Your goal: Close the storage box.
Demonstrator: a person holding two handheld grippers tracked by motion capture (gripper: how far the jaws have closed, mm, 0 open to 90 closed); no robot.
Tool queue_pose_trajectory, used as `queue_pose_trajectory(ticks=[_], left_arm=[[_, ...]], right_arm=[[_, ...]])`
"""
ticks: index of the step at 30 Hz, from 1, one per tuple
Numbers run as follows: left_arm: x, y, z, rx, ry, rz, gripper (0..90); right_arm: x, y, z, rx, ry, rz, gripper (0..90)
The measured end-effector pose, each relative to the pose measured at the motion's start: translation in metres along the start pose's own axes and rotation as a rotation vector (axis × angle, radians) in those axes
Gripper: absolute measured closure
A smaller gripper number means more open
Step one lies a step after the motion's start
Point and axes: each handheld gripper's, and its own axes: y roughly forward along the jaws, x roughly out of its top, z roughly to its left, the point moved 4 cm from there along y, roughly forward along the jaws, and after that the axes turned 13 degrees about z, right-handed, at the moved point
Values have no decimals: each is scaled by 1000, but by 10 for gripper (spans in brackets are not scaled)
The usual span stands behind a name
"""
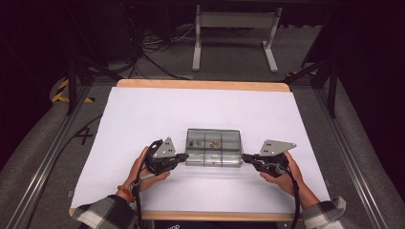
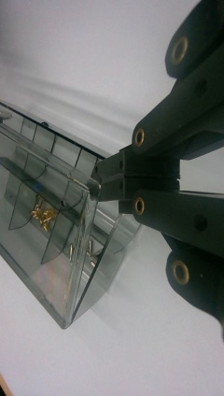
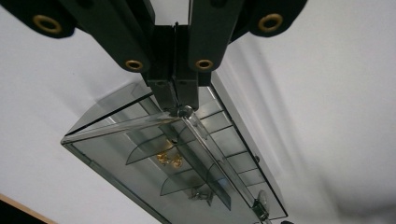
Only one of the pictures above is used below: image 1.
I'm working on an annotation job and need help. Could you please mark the white table cover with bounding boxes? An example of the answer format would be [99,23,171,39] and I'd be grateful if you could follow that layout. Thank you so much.
[70,86,332,215]

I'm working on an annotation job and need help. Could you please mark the person's left hand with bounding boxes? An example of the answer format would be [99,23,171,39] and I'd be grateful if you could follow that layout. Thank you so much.
[125,146,171,196]

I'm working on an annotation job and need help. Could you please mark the hand-held gripper cable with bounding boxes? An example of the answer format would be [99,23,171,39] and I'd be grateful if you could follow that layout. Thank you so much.
[131,149,151,229]
[270,162,302,229]

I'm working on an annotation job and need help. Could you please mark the aluminium floor rail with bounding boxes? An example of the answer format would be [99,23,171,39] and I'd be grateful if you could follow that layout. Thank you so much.
[313,88,390,229]
[4,84,94,229]

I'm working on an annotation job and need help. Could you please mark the transparent grey compartment box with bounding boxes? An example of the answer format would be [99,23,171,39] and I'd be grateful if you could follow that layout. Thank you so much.
[184,128,244,169]

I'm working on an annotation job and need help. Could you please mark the person's right hand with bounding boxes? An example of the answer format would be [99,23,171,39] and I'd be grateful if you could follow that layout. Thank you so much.
[260,151,306,197]

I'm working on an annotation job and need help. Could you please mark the right hand-held gripper cable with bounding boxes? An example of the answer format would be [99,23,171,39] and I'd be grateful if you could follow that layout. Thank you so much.
[270,162,302,229]

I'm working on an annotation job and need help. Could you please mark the white metal stand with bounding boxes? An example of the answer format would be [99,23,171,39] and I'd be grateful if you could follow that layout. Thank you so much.
[191,4,284,73]

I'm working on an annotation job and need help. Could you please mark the black monitor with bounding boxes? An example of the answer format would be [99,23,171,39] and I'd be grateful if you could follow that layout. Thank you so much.
[152,220,281,229]

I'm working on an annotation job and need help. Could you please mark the black tripod stand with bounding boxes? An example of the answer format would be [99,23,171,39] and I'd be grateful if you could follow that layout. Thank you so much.
[283,58,339,119]
[65,55,123,116]

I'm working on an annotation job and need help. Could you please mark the yellow black hazard tape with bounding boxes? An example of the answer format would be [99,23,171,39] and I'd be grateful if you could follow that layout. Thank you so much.
[51,78,96,104]

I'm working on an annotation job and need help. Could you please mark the bundle of black floor cables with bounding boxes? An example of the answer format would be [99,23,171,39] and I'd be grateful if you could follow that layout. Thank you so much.
[120,0,196,80]

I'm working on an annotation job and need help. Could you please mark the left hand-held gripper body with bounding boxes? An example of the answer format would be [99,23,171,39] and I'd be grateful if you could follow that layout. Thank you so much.
[144,135,180,176]

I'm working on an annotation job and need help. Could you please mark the left hand-held gripper cable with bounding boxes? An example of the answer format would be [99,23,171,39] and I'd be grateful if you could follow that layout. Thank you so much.
[131,149,151,229]

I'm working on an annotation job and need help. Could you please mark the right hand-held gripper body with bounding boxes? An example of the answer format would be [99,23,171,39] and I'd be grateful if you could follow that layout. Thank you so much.
[254,138,298,178]

